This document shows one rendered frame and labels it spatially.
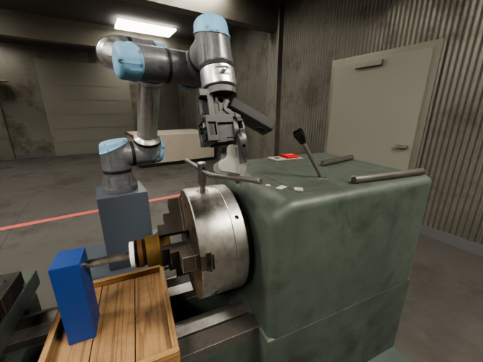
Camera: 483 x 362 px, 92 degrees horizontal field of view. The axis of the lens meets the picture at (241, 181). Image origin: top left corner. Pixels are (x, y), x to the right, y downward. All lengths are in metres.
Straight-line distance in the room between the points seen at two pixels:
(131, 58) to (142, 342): 0.67
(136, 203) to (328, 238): 0.83
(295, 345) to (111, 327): 0.52
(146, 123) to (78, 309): 0.69
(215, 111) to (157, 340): 0.59
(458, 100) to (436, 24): 0.85
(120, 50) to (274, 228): 0.49
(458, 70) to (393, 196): 2.71
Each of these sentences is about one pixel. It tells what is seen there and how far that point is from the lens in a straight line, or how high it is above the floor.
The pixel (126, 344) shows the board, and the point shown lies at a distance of 0.78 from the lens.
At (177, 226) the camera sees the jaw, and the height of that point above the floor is 1.13.
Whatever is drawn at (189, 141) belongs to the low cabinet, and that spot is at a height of 0.62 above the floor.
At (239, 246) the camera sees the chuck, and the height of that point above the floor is 1.13.
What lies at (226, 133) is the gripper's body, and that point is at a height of 1.41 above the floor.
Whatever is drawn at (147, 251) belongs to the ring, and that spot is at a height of 1.10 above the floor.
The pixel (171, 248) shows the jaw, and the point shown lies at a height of 1.11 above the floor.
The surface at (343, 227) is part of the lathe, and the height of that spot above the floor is 1.16.
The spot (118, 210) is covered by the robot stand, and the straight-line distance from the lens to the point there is 1.15.
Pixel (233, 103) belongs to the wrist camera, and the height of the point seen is 1.47.
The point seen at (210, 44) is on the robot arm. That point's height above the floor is 1.58.
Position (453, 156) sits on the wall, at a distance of 3.39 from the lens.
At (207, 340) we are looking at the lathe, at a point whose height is 0.87.
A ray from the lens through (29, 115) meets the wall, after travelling 9.97.
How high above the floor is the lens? 1.45
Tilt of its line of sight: 17 degrees down
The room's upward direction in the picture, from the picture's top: straight up
